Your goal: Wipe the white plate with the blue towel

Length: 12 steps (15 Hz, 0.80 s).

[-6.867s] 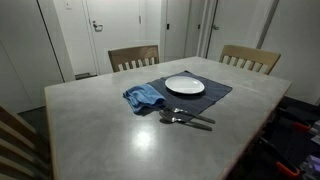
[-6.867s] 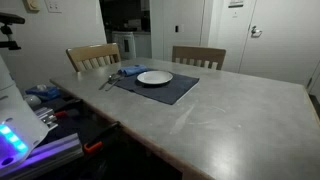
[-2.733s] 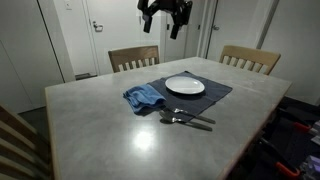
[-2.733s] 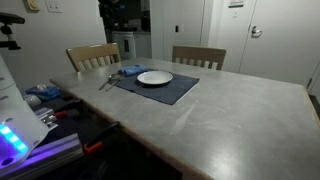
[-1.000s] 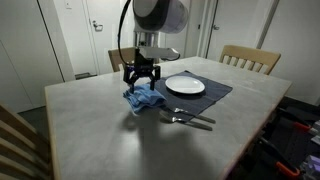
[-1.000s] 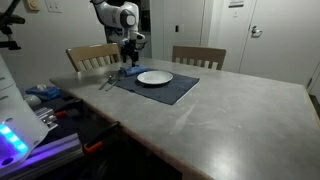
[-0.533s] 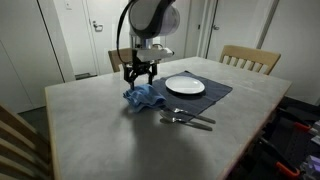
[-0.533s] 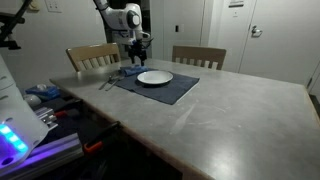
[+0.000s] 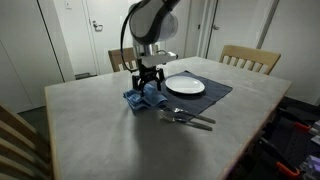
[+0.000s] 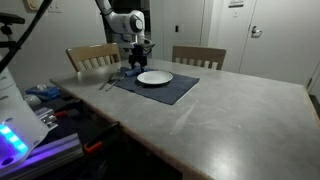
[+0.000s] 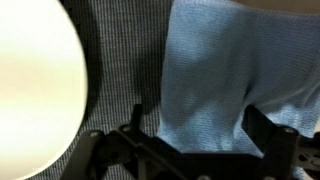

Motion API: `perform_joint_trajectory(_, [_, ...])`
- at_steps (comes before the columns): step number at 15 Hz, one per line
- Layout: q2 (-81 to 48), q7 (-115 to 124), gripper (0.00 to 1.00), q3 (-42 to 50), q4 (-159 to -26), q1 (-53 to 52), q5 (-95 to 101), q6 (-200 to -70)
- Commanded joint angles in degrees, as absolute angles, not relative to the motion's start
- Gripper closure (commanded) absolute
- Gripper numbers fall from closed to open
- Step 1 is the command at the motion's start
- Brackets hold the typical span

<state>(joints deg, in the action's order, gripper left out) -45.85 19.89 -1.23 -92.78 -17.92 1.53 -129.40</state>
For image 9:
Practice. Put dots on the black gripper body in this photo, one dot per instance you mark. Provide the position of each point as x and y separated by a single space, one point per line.
146 71

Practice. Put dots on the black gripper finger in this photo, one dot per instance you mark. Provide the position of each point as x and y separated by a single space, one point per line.
137 82
159 78

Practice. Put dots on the blue microfiber towel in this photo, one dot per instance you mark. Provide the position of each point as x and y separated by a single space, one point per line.
150 98

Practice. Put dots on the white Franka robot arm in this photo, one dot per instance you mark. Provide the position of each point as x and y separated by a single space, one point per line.
150 20

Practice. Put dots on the white round plate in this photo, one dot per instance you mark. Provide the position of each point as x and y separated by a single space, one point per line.
185 84

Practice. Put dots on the dark brown wooden chair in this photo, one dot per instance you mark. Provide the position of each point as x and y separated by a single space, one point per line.
115 58

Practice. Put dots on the narrow white door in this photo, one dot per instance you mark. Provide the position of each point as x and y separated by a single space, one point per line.
183 43

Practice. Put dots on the silver metal fork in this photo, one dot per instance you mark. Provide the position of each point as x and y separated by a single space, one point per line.
198 117

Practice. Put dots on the dark blue fabric placemat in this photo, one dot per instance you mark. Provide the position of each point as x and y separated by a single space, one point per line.
213 90

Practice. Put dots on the light tan wooden chair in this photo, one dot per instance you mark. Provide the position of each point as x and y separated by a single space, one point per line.
250 53

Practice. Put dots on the slatted brown wooden chair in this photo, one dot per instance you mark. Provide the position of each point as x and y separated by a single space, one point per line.
16 133

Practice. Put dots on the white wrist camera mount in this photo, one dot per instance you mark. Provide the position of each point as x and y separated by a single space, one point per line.
156 60

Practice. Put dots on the white wall light switch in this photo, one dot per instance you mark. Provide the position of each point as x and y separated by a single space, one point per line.
68 4

